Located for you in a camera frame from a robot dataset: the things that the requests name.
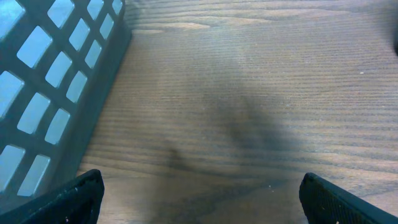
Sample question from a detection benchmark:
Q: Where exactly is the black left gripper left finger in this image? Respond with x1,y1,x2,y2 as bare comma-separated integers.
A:
1,169,104,224

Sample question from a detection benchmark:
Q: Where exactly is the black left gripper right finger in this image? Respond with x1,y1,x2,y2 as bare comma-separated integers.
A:
299,172,397,224

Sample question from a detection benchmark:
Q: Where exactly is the grey plastic basket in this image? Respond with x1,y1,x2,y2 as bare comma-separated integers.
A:
1,0,132,213

